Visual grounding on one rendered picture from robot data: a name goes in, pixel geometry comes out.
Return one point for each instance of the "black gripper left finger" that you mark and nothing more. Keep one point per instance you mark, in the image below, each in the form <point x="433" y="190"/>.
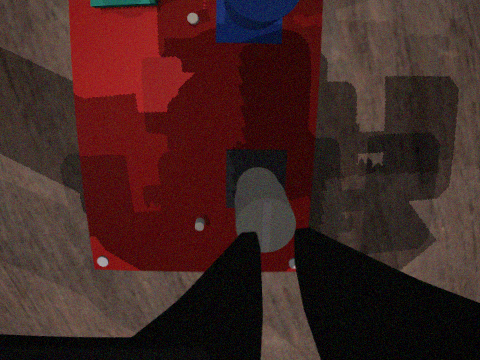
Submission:
<point x="218" y="318"/>

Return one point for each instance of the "red circuit board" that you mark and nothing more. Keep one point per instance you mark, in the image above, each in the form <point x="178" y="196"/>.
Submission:
<point x="161" y="88"/>

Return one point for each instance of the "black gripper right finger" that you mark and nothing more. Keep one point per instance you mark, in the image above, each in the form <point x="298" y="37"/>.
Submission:
<point x="361" y="309"/>

